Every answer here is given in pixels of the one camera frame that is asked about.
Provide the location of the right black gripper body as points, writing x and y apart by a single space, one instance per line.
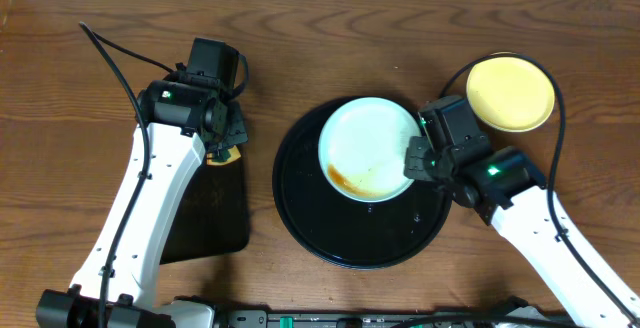
420 159

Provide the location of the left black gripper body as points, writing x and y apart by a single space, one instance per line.
232 131

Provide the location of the yellow green sponge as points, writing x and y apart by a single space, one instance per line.
223 157

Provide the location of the light blue plate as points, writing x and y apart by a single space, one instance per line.
362 148

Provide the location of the yellow plate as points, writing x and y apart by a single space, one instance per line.
510 94

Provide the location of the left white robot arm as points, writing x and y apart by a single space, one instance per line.
116 285

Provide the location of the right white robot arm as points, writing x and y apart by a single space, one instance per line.
509 193

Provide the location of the black rectangular tray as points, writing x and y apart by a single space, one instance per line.
212 218

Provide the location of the black round tray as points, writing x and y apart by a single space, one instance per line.
340 230

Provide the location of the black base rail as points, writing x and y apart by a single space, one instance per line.
350 319

